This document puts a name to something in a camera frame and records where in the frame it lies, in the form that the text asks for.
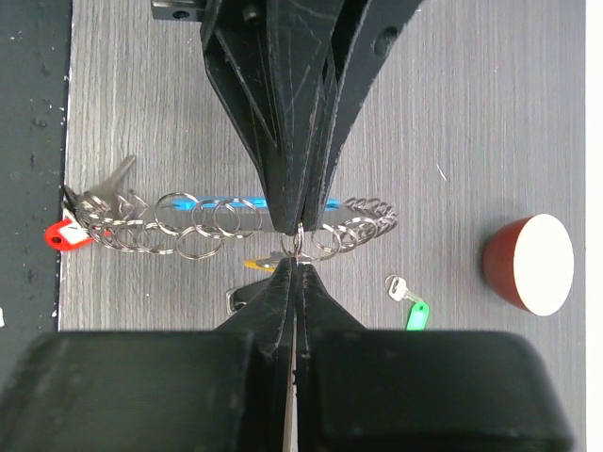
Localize red bowl white inside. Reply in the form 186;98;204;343
481;214;575;316

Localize black tag key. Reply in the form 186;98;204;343
226;279;269;315

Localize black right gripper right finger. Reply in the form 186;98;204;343
295;265;574;451

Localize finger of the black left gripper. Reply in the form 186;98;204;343
301;1;420;231

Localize red key tag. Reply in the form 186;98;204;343
44;218;94;252

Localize yellow tag key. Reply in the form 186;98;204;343
244;251;290;273

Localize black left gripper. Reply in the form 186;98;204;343
151;0;343;234

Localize green tag key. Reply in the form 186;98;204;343
384;274;431;331

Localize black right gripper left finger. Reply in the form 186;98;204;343
1;259;298;451

